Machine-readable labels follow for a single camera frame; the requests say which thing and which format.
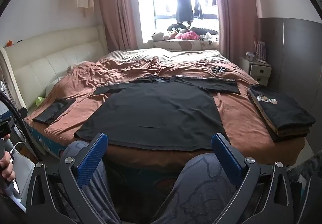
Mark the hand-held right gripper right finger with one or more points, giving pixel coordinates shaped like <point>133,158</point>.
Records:
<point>226,158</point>

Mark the brown blanket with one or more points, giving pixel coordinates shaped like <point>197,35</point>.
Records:
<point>239,123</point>

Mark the mattress with blue side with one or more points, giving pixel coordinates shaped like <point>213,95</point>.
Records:
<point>42,143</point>

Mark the person's left leg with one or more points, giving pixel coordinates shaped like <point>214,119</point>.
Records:
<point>100,196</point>

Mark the dark cushion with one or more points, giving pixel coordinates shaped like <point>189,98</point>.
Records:
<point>203,30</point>

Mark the black and white plush toy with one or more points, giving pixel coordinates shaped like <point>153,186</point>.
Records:
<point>176,28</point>

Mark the green tissue pack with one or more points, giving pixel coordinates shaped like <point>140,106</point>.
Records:
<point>40,101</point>

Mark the pink plush toy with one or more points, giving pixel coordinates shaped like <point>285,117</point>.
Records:
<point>187,35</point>

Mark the black flexible tube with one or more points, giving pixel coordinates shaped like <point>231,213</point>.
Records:
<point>24,125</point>

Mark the cream padded headboard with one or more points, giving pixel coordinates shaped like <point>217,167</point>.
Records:
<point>50,62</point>

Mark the person's right leg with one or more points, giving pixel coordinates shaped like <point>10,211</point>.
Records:
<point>201,188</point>

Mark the white nightstand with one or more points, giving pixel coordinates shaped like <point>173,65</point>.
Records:
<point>259,71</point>

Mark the small orange decoration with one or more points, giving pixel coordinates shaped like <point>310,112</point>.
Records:
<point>9,43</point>

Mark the folded black garment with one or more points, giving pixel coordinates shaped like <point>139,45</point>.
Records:
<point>52,112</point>

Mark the pale pillow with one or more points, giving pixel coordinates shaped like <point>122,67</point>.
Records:
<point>50,89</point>

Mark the grey fluffy cloth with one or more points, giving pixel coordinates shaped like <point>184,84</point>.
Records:
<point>309,163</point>

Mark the beige plush toy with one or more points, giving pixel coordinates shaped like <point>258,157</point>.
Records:
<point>158,36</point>

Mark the black t-shirt patterned trim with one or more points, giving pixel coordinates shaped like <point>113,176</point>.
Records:
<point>156,113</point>

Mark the stack of folded clothes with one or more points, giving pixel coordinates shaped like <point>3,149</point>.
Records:
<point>281,113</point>

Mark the person's leg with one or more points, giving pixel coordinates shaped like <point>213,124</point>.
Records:
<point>100,196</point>
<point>201,188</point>

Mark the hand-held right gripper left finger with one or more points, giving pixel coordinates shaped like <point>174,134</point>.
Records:
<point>91,161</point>

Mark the person's left hand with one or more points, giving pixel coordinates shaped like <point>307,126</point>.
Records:
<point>6,166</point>

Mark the pink curtain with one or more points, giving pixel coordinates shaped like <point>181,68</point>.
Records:
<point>234,25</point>
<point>118,12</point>

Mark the striped paper bag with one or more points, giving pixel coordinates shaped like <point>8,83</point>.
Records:
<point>260,51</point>

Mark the cream duvet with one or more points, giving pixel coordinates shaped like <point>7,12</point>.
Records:
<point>151,54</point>

